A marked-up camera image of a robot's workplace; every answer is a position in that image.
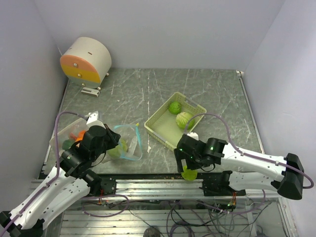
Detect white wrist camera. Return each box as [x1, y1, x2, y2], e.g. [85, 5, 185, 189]
[86, 111, 104, 128]
[187, 132, 199, 141]

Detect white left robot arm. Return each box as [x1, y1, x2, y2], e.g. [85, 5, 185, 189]
[0, 124, 120, 237]

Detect pale green plastic basket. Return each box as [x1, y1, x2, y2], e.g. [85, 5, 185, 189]
[144, 92, 207, 151]

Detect aluminium rail base frame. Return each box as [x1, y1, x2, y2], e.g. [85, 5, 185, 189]
[27, 172, 287, 200]

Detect light green cabbage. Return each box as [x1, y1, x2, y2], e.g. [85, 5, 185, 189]
[107, 139, 128, 158]

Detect green custard apple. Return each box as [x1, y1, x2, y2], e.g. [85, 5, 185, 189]
[181, 165, 198, 181]

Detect round cream drawer cabinet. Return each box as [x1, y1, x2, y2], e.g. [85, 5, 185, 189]
[60, 37, 112, 89]

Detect small white metal bracket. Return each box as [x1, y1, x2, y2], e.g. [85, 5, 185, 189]
[81, 87, 100, 97]

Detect clear blue-zipper plastic bag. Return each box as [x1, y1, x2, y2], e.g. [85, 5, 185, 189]
[102, 123, 143, 163]

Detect dark green avocado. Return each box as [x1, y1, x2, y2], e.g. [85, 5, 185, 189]
[62, 139, 75, 150]

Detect clear polka dot zip bag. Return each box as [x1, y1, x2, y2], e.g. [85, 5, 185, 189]
[57, 118, 88, 155]

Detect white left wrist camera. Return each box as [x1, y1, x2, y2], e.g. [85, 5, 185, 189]
[86, 111, 104, 128]

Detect loose cables under table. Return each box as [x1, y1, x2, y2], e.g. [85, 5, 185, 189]
[81, 192, 275, 237]

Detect small green cabbage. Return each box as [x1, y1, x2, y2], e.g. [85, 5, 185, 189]
[168, 101, 182, 115]

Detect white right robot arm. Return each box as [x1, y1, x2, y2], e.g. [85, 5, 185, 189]
[174, 133, 304, 200]

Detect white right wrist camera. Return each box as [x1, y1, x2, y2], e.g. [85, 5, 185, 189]
[187, 132, 199, 141]

